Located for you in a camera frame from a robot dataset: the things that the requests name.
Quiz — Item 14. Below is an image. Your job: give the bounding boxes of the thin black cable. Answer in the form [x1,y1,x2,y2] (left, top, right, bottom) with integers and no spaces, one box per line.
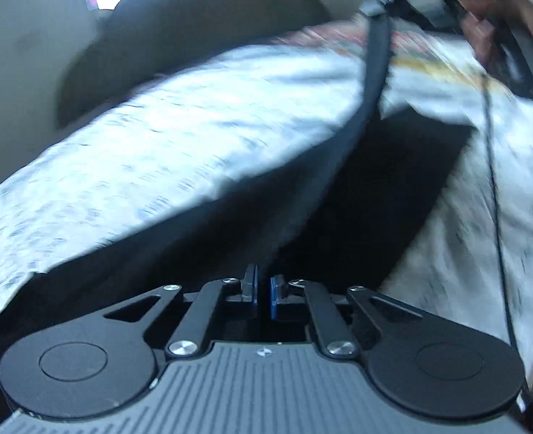
[482,75,533,412]

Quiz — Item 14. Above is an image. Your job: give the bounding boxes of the dark padded headboard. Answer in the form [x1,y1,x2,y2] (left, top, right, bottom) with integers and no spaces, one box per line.
[54,0,339,133]

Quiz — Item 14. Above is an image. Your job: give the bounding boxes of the person's right hand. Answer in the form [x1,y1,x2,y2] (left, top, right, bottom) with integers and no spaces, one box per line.
[460,0,533,77]

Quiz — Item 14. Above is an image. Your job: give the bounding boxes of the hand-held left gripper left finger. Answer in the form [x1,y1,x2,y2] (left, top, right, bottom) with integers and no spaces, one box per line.
[105,264,258,357]

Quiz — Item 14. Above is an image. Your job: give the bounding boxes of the white printed bedsheet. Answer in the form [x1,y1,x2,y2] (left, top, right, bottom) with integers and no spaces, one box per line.
[0,22,533,385]

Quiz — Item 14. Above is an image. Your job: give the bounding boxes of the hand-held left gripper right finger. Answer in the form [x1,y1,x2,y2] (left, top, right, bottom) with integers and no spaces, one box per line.
[270,275,424,358]

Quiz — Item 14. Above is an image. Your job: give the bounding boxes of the patterned colourful cloth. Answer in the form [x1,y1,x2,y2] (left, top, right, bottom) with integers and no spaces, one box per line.
[300,22,479,83]

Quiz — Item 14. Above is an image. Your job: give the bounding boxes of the black pants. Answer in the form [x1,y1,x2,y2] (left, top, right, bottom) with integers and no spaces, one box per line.
[0,4,477,434]

